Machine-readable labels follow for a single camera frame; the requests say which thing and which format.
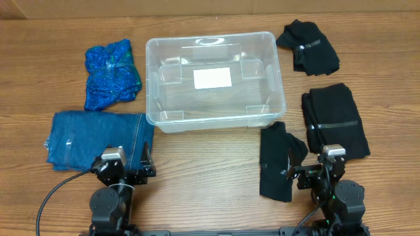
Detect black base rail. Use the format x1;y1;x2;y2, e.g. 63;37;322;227
82;226;312;236

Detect black cloth near bin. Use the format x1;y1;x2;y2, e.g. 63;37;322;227
259;121;308;203

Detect clear plastic storage bin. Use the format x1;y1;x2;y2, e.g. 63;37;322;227
146;31;286;133

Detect large black cloth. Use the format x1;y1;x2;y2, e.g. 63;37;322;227
301;83;370;160

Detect small black cloth top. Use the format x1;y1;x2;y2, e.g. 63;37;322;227
276;19;340;76

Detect white label in bin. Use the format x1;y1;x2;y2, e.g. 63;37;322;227
193;68;232;89

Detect blue green sparkly cloth bundle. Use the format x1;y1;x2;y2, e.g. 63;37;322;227
84;39;142;111

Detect blue denim jeans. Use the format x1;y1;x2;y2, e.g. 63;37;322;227
45;111;154;171

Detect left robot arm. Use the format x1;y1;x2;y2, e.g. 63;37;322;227
89;143;156;235

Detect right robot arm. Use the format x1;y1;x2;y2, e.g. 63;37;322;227
279;144;370;236

